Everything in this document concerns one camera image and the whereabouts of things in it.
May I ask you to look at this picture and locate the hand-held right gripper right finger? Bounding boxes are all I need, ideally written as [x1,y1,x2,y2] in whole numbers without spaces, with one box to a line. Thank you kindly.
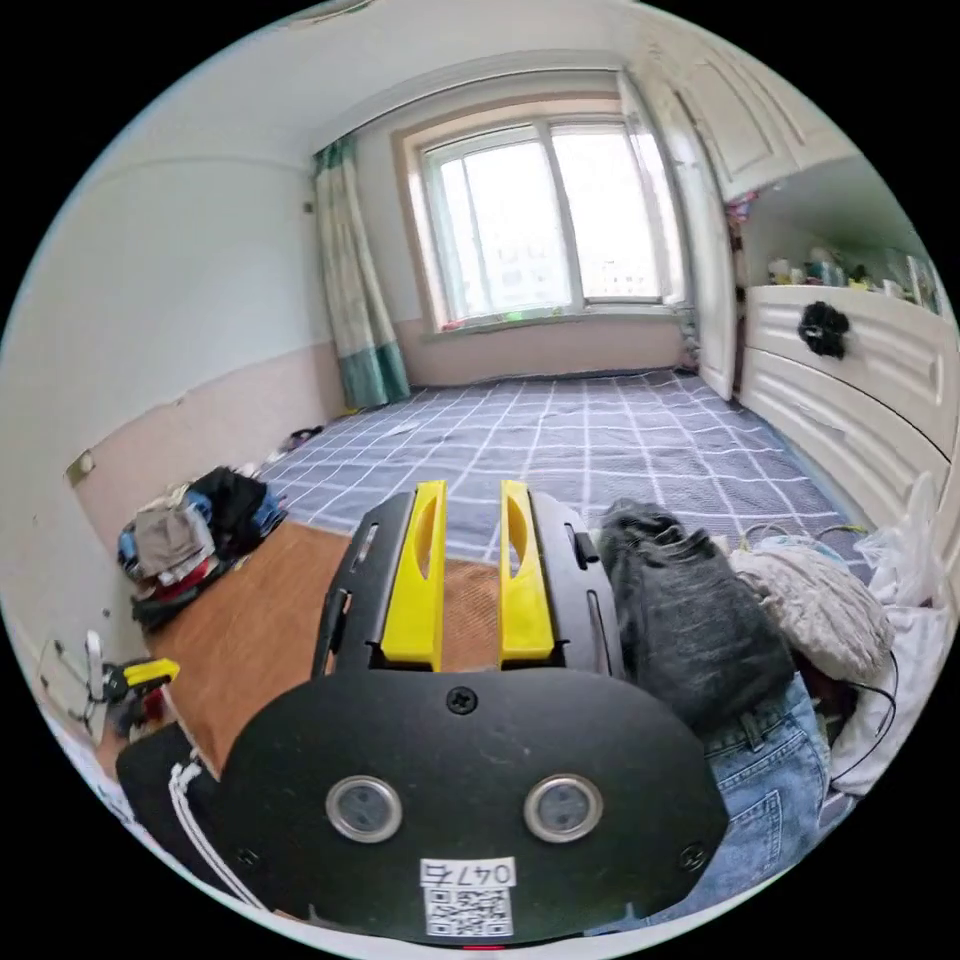
[500,479,557,669]

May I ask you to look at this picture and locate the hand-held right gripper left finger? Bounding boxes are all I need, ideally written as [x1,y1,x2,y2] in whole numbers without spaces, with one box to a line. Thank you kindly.
[380,479,448,671]

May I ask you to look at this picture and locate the black jeans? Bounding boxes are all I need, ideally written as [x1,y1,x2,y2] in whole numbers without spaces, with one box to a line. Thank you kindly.
[596,498,798,735]

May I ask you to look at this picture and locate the pile of clothes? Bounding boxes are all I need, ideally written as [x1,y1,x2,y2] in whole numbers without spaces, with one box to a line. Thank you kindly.
[584,524,955,937]
[116,464,291,633]

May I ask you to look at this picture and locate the bed with checked quilt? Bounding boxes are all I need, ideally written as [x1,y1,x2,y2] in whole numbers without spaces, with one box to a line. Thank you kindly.
[142,369,879,781]

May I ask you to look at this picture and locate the green patterned curtain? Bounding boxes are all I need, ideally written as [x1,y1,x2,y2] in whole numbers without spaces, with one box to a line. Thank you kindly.
[310,134,413,411]

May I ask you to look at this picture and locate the window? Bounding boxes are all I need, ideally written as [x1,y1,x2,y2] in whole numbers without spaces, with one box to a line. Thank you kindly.
[389,112,688,336]

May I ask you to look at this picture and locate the white plastic bag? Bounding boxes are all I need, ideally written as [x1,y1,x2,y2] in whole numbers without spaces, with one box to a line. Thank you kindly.
[853,470,955,610]

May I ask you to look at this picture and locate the white headboard shelf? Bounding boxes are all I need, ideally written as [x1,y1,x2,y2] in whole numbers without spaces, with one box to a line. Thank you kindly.
[737,243,960,530]

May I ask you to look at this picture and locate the black hair scrunchie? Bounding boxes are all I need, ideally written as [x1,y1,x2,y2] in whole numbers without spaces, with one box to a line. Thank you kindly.
[796,300,853,361]

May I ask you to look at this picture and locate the white cupboard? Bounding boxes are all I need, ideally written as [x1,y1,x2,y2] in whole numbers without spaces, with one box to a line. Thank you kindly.
[620,29,864,403]

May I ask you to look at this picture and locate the black cable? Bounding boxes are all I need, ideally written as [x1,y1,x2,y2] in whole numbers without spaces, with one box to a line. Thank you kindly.
[828,644,901,785]

